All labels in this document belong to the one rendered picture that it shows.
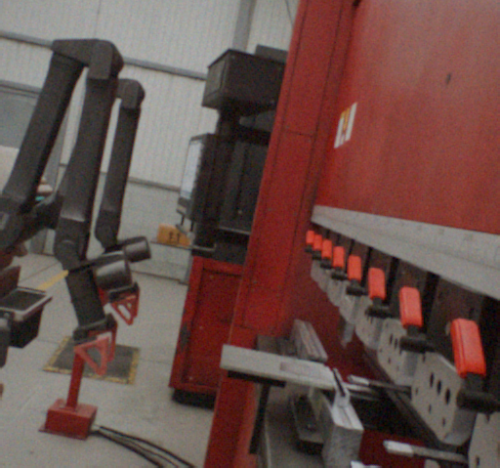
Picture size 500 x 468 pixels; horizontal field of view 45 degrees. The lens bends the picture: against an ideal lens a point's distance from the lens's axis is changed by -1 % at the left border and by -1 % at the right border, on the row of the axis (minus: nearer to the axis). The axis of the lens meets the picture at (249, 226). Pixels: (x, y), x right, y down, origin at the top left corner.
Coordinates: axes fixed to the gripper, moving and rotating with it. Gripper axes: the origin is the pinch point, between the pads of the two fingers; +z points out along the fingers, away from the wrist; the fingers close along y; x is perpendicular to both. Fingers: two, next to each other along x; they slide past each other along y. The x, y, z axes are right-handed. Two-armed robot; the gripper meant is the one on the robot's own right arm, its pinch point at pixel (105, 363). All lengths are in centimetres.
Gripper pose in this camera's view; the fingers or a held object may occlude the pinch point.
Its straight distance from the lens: 129.9
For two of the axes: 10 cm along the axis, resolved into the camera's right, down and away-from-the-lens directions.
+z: 2.6, 9.6, 0.8
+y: -0.7, -0.7, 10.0
